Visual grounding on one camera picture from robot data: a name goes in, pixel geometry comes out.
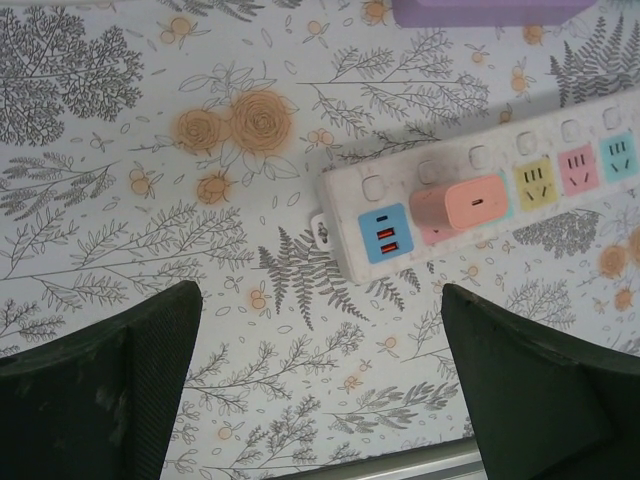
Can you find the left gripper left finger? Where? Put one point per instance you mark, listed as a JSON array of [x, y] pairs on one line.
[[75, 410]]

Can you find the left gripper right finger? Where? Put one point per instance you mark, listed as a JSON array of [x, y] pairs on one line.
[[540, 410]]

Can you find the white power strip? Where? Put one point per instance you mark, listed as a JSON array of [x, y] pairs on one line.
[[345, 200]]

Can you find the purple power strip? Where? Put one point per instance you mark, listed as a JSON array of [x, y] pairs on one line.
[[475, 17]]

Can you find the salmon usb charger plug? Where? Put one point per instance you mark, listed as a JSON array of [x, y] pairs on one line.
[[475, 202]]

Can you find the floral tablecloth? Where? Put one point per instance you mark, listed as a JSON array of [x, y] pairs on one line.
[[150, 200]]

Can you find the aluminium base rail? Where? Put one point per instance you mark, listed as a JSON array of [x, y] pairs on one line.
[[400, 462]]

